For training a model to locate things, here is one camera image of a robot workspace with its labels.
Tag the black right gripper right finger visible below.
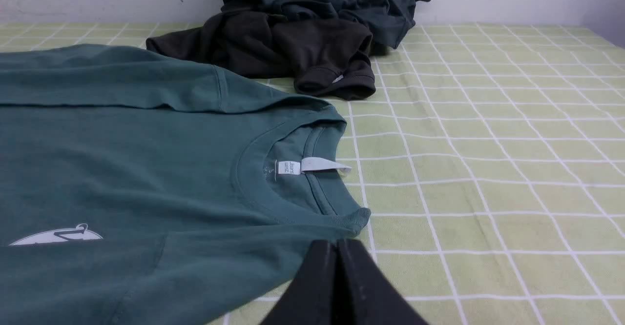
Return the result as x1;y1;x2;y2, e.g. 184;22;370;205
337;239;428;325

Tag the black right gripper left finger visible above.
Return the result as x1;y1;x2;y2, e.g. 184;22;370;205
261;240;342;325

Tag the green long-sleeve top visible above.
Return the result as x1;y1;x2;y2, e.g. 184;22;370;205
0;44;371;325

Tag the green checkered tablecloth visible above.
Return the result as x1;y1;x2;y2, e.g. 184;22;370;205
0;21;625;325

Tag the dark grey crumpled garment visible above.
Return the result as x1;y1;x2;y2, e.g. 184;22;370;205
146;11;376;101

